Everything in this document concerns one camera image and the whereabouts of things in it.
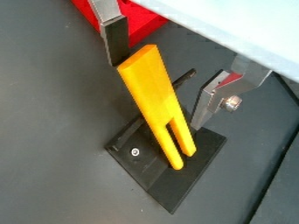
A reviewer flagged black curved regrasp stand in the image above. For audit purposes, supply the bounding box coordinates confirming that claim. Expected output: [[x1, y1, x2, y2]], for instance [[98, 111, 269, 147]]
[[105, 68, 229, 215]]

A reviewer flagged yellow two-pronged square-circle object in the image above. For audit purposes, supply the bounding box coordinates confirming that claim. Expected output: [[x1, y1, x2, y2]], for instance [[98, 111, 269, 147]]
[[117, 45, 197, 170]]

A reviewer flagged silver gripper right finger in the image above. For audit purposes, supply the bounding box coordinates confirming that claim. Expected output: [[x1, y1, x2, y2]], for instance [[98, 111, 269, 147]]
[[191, 54, 271, 130]]

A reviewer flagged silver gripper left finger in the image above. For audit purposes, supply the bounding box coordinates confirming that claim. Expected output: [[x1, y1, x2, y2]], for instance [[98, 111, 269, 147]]
[[89, 0, 130, 67]]

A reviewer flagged red fixture base block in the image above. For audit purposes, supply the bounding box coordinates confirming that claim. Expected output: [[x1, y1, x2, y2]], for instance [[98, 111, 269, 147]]
[[71, 0, 169, 46]]

